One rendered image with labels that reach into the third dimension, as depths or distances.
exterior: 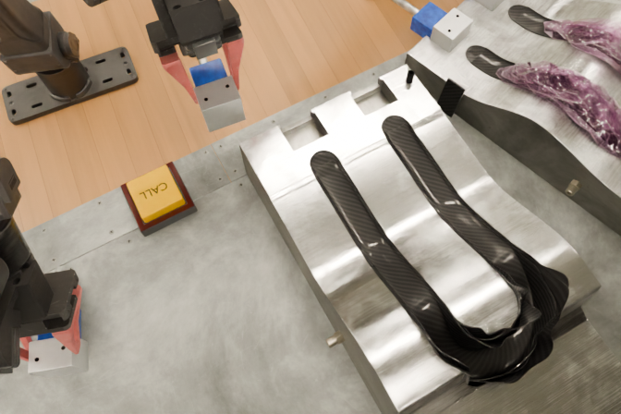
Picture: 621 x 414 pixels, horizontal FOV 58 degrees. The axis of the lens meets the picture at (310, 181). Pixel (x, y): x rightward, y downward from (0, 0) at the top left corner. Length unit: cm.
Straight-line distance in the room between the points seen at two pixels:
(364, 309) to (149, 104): 47
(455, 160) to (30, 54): 56
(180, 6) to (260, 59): 37
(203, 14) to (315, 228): 28
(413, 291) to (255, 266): 23
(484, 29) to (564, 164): 24
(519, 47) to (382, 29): 22
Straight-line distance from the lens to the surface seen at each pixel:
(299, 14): 97
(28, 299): 64
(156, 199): 78
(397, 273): 66
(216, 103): 69
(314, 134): 76
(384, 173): 72
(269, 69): 91
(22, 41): 79
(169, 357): 75
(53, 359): 74
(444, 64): 86
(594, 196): 84
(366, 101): 80
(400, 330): 61
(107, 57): 96
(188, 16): 56
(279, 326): 74
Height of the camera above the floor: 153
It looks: 65 degrees down
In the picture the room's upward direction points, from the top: 1 degrees counter-clockwise
